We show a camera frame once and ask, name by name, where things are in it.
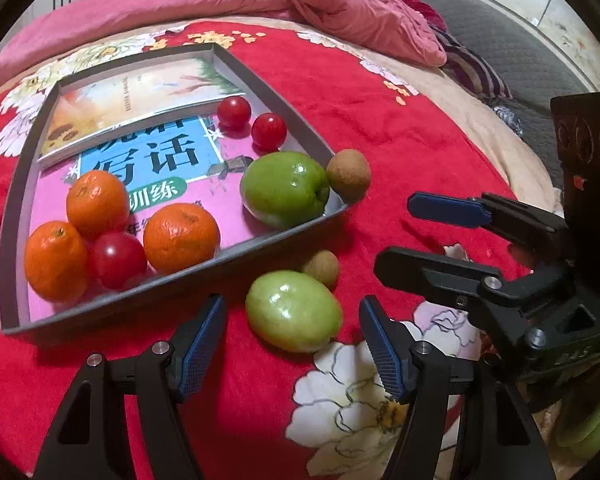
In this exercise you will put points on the red pillow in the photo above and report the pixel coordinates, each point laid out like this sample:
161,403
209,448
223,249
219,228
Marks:
433,17

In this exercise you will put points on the green apple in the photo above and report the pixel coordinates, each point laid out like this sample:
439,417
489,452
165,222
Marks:
293,311
285,189

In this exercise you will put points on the red cherry tomato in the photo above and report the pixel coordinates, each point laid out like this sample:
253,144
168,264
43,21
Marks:
234,112
118,261
268,132

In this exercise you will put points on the orange mandarin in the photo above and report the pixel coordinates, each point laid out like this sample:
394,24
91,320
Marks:
180,235
55,262
97,204

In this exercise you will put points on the small brown longan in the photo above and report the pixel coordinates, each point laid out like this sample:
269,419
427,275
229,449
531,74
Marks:
349,174
324,267

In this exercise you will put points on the pink rumpled duvet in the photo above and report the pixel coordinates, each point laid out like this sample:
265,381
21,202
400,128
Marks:
386,26

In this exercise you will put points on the pink Chinese workbook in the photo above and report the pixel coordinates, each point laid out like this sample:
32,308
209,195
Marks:
192,160

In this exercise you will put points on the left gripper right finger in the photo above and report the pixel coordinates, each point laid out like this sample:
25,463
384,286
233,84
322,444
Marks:
498,438

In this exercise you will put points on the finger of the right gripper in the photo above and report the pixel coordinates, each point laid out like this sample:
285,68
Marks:
445,274
527,226

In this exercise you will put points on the striped dark pillow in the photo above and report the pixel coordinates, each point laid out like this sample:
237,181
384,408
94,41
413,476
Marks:
470,70

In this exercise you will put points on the grey padded headboard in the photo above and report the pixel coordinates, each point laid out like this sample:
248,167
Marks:
532,70

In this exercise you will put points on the beige bed sheet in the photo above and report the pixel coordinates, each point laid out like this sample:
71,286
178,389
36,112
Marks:
353,96

